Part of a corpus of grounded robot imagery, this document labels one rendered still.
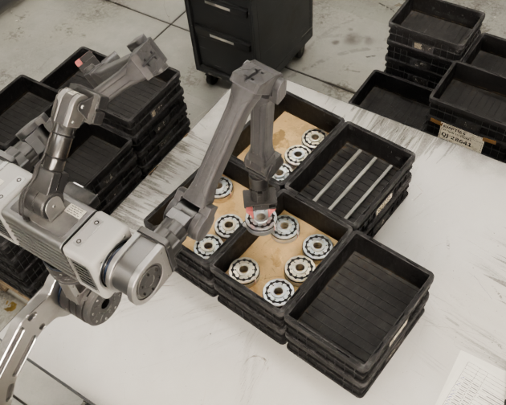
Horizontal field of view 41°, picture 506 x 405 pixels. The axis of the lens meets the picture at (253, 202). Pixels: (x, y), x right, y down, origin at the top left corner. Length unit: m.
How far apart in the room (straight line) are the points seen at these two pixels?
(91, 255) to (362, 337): 0.96
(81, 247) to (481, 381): 1.33
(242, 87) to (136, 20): 3.24
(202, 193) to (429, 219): 1.18
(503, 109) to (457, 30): 0.59
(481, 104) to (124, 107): 1.70
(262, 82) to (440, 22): 2.32
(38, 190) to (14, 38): 3.35
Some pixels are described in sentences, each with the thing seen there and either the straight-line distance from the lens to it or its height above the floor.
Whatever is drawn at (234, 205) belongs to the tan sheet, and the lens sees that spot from 2.42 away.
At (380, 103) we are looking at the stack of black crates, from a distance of 3.58.
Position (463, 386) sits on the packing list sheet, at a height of 0.70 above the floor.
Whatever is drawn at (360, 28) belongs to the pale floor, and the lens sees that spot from 4.48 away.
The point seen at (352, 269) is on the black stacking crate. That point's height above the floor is 0.83.
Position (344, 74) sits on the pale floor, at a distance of 4.14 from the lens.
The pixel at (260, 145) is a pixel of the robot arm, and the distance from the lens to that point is 1.80.
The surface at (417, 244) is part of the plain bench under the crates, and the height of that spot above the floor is 0.70.
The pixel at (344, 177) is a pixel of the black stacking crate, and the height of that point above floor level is 0.83.
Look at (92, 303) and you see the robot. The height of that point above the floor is 1.19.
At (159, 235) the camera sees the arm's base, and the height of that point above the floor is 1.51.
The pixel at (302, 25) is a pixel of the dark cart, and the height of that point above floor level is 0.28.
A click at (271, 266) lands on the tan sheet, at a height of 0.83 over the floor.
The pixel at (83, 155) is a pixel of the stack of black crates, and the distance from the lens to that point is 3.36.
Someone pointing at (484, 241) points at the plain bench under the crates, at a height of 0.70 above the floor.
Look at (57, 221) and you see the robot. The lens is 1.60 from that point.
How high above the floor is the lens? 2.73
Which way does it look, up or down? 52 degrees down
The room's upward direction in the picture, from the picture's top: 7 degrees counter-clockwise
